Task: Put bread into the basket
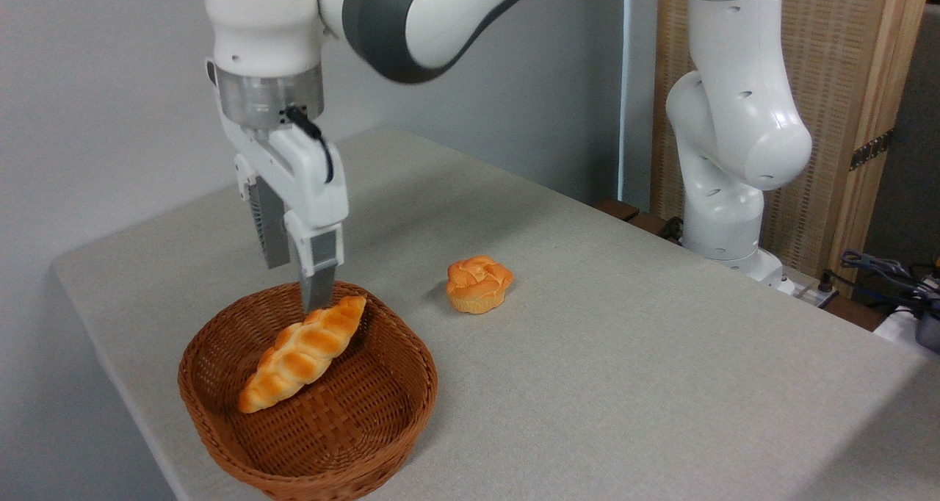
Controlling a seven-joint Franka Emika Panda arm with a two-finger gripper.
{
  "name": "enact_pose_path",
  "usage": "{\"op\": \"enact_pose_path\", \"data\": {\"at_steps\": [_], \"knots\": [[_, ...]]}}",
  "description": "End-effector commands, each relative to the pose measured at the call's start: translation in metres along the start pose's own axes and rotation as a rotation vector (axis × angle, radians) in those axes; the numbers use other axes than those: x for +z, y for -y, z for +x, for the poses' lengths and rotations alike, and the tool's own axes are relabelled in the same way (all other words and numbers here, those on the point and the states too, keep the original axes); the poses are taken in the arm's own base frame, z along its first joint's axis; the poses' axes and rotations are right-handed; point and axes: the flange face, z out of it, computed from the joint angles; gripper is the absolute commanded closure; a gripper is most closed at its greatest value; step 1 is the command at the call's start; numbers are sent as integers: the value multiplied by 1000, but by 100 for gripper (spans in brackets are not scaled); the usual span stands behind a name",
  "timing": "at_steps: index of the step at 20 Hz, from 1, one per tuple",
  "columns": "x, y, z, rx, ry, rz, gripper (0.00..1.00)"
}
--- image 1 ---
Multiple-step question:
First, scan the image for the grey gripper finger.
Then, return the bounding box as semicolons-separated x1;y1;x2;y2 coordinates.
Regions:
284;209;346;314
234;152;292;270

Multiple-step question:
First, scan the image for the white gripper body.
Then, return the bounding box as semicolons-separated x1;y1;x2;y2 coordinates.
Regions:
217;108;350;230

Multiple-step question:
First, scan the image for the long braided bread loaf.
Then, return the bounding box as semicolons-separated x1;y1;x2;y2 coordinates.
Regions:
236;295;367;415

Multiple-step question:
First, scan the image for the brown wicker basket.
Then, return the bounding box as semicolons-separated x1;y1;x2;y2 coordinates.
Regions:
178;279;439;501

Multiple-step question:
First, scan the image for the round knotted bread bun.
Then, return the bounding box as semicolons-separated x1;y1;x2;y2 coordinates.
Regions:
446;256;515;315

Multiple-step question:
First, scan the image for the black metal hinge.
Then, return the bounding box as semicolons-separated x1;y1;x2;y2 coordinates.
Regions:
850;129;895;171

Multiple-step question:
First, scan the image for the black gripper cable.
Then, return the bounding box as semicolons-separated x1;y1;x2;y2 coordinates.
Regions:
283;104;336;186

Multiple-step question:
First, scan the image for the white vertical wall pipe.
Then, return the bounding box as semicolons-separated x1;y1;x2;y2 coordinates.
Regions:
617;0;634;204

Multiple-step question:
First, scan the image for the blue and black cable bundle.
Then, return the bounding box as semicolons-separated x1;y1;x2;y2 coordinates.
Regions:
839;249;940;311

